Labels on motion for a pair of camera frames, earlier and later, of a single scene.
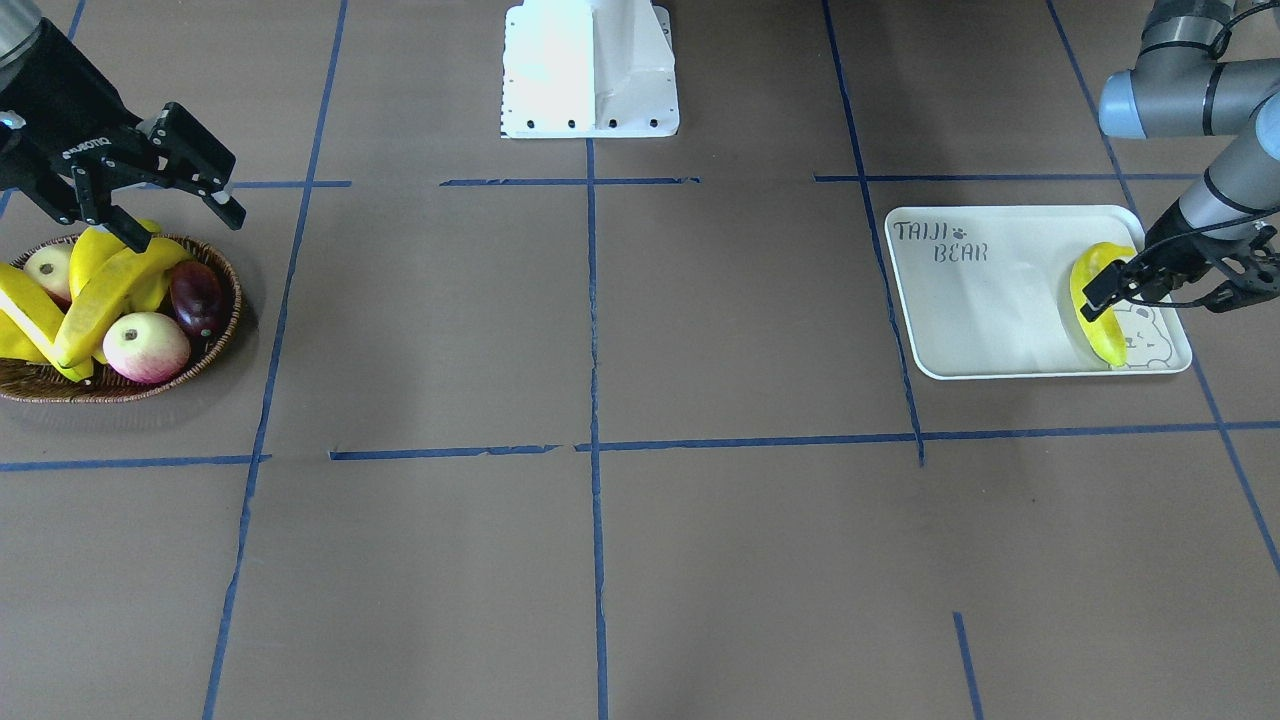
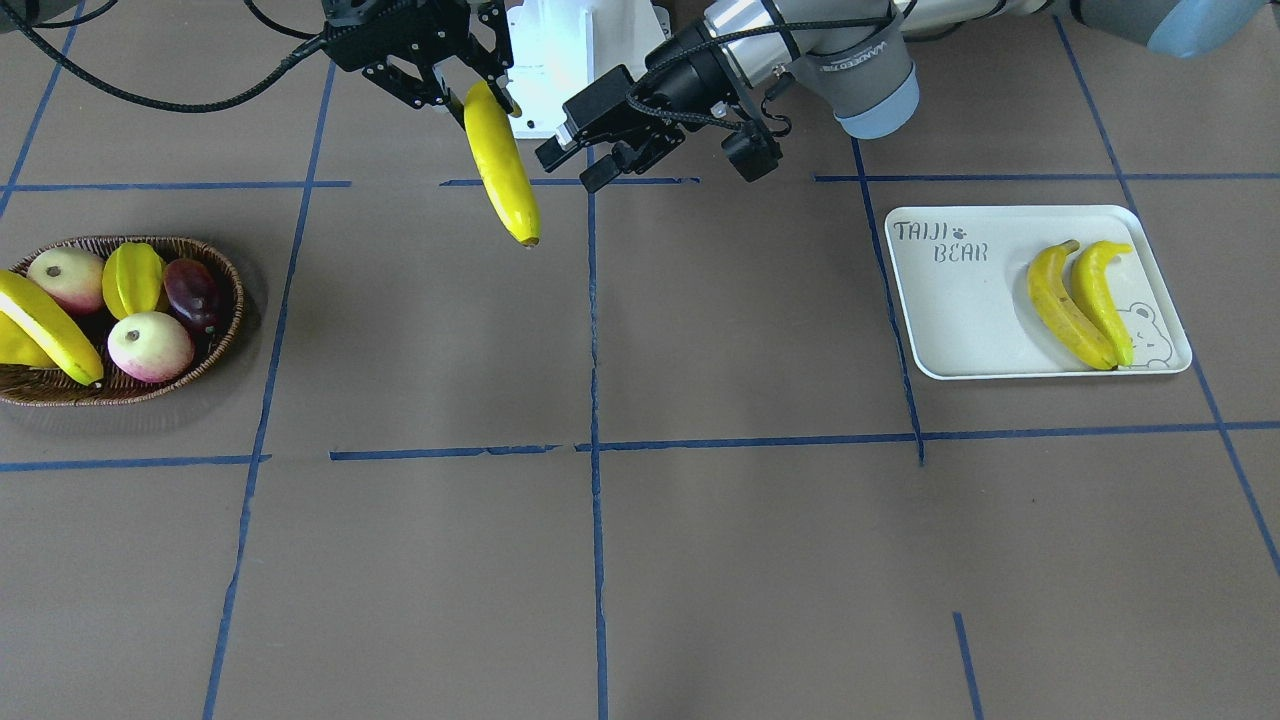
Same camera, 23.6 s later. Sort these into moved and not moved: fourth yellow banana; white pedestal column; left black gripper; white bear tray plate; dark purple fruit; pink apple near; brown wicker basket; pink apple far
Moved: left black gripper
Not moved: pink apple far; fourth yellow banana; brown wicker basket; white bear tray plate; dark purple fruit; pink apple near; white pedestal column
